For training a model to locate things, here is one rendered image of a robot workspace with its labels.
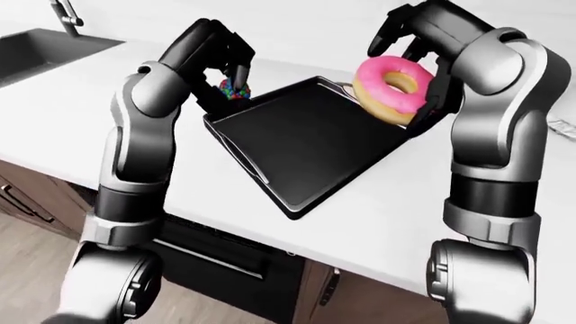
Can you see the pink frosted donut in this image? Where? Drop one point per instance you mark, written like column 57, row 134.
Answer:
column 392, row 89

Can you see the black rectangular tray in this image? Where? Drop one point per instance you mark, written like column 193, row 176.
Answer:
column 310, row 145

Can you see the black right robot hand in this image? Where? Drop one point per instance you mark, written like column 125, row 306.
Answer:
column 432, row 44

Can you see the dark kitchen sink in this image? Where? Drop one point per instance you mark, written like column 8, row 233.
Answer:
column 40, row 54

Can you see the colourful sprinkled dessert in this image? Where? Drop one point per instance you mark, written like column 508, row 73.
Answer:
column 234, row 90

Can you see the metal faucet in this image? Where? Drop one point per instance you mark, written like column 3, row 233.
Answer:
column 67, row 15

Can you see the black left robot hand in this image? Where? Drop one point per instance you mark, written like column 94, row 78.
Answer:
column 211, row 64

